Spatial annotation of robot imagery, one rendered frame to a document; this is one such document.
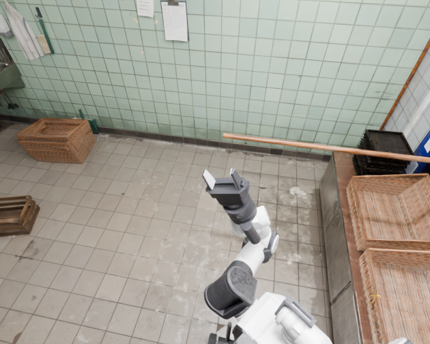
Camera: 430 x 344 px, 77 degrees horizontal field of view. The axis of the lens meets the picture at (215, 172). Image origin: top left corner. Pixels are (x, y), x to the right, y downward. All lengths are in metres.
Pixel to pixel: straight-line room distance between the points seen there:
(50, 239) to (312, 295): 2.35
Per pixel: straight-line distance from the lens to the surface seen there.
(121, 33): 3.03
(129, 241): 2.70
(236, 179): 0.70
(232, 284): 0.90
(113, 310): 2.48
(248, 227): 0.82
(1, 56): 4.04
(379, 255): 2.04
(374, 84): 2.98
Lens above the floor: 2.26
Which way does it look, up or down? 47 degrees down
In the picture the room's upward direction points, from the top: straight up
